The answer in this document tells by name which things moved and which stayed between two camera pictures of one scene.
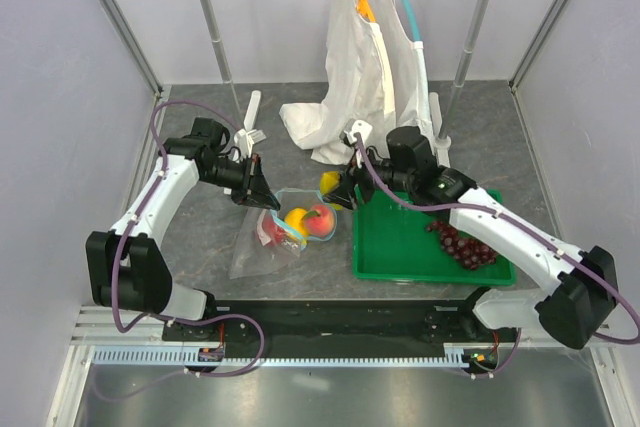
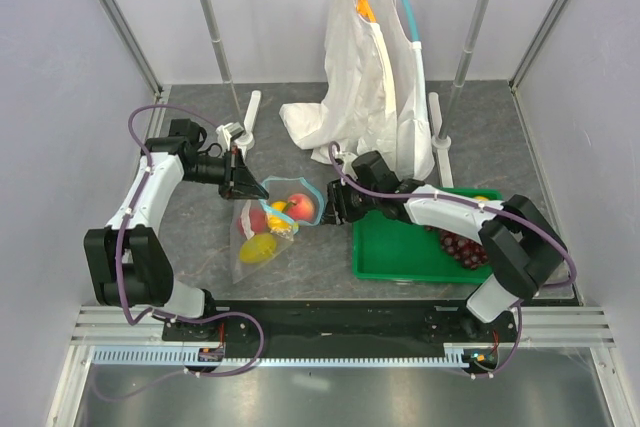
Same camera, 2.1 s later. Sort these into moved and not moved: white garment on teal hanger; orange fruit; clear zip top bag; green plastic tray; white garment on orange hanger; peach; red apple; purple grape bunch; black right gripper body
Moved: black right gripper body; clear zip top bag; peach; red apple; orange fruit
Not moved: purple grape bunch; white garment on teal hanger; green plastic tray; white garment on orange hanger
